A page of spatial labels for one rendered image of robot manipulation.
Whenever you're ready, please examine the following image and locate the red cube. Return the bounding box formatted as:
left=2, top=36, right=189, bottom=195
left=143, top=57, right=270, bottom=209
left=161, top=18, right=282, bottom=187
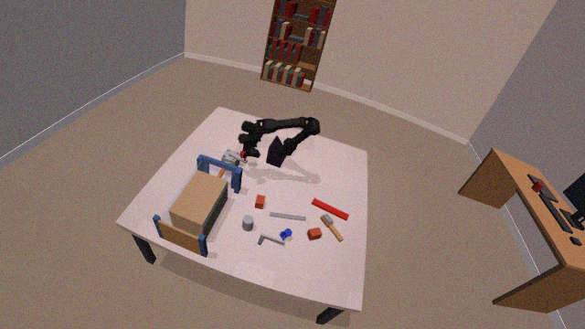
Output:
left=255, top=195, right=265, bottom=209
left=306, top=228, right=323, bottom=240

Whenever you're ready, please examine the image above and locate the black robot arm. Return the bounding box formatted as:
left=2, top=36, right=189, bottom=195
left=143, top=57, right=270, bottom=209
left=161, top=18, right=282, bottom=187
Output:
left=239, top=117, right=321, bottom=157

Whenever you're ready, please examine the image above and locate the grey flat bar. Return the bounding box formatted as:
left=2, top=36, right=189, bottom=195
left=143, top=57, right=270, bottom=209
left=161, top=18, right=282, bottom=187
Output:
left=270, top=212, right=306, bottom=221

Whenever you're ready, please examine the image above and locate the red flat bar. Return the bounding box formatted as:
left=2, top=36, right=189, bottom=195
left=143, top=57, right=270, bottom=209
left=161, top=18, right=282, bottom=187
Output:
left=312, top=199, right=349, bottom=221

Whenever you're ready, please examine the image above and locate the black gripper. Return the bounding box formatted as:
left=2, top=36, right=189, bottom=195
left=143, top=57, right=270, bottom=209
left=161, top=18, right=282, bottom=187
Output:
left=242, top=134, right=261, bottom=158

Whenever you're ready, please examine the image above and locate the grey crank handle with blue knob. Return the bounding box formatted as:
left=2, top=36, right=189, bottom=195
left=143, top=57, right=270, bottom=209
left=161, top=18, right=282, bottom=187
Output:
left=258, top=228, right=292, bottom=245

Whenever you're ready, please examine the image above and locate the grey cylinder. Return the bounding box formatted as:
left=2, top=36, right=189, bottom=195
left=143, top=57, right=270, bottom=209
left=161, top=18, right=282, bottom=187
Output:
left=242, top=215, right=254, bottom=232

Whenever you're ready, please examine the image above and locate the crank handle with dark red grip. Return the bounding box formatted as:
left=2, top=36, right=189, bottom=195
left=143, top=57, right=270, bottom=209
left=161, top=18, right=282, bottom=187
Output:
left=229, top=151, right=248, bottom=164

